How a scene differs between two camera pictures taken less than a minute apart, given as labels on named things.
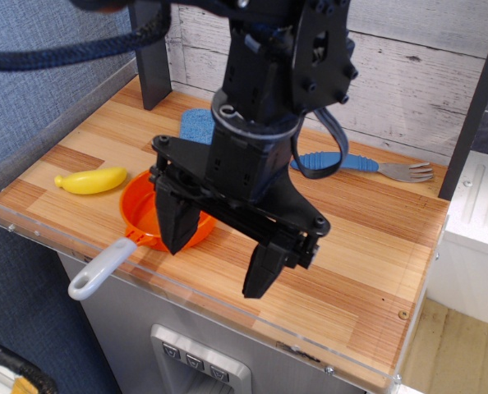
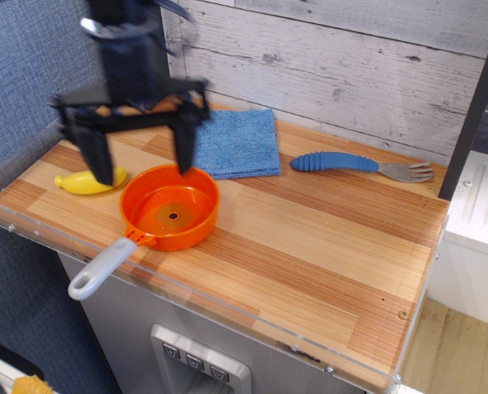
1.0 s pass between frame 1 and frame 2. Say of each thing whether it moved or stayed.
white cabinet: stayed
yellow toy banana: stayed
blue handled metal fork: stayed
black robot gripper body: moved
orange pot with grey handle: stayed
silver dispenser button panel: stayed
